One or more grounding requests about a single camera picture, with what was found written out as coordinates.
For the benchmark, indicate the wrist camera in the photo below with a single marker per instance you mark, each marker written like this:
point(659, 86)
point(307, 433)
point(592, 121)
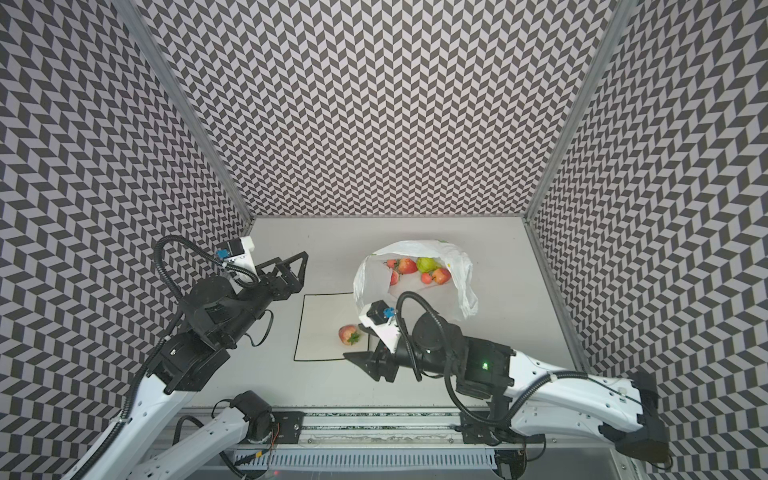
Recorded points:
point(380, 320)
point(237, 252)

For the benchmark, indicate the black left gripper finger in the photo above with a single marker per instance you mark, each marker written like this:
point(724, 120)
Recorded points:
point(270, 268)
point(294, 267)

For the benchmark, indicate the aluminium right corner post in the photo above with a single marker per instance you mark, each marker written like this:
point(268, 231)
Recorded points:
point(604, 52)

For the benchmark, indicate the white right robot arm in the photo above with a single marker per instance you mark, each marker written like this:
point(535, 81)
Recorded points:
point(505, 395)

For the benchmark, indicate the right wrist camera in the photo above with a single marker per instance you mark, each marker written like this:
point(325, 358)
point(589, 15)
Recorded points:
point(380, 320)

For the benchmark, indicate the green fake pear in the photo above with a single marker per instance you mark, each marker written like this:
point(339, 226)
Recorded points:
point(427, 265)

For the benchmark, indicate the aluminium left corner post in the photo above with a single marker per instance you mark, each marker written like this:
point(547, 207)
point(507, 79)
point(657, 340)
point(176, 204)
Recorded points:
point(137, 28)

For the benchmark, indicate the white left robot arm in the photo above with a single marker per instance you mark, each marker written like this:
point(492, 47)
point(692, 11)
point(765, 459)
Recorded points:
point(213, 317)

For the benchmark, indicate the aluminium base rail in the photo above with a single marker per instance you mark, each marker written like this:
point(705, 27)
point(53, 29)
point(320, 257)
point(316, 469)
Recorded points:
point(366, 441)

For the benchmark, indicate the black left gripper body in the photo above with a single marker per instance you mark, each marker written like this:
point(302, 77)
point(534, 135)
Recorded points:
point(258, 297)

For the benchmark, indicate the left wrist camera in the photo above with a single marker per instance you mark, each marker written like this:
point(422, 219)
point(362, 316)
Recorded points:
point(237, 252)

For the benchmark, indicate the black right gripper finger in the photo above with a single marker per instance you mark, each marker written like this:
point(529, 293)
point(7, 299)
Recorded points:
point(378, 371)
point(363, 360)

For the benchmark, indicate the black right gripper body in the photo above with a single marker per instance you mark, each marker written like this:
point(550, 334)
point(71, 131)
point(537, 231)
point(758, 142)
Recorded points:
point(382, 364)

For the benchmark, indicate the white plastic bag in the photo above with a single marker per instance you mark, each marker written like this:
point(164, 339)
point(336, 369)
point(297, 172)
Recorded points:
point(455, 297)

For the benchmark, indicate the aluminium corner post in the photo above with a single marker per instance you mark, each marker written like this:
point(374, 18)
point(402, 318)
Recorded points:
point(137, 28)
point(604, 52)

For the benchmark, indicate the white mat with black border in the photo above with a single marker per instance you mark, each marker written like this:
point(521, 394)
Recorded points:
point(321, 318)

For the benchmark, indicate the red fake apple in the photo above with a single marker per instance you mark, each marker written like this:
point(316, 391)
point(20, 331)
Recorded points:
point(441, 276)

